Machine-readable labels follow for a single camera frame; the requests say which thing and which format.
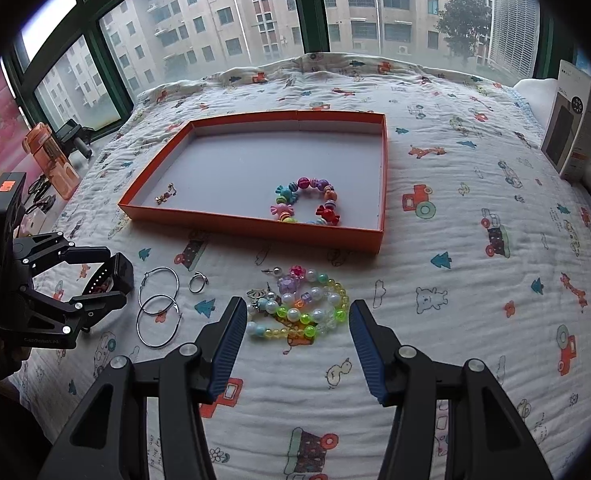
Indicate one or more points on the small gold charm earring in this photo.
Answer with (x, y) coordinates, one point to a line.
(166, 195)

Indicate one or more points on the black device on sill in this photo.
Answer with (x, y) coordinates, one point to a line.
(72, 136)

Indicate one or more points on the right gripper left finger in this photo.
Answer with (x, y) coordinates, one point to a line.
(105, 437)

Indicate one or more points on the orange shallow tray box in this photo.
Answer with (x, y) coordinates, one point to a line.
(313, 177)

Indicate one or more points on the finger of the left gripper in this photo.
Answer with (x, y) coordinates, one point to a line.
(54, 324)
(41, 252)

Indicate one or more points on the cartoon print bed quilt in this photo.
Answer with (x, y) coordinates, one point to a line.
(486, 251)

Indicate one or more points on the green window frame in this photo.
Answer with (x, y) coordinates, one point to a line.
(87, 60)

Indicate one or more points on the black smart band watch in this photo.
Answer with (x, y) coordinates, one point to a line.
(115, 275)

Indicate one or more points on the small silver stud earring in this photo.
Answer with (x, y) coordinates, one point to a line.
(274, 271)

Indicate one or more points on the large silver hoop earring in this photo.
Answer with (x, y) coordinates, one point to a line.
(158, 321)

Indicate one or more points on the white grey product box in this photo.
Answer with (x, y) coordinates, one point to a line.
(567, 143)

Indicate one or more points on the orange water bottle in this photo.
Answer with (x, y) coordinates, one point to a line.
(42, 145)

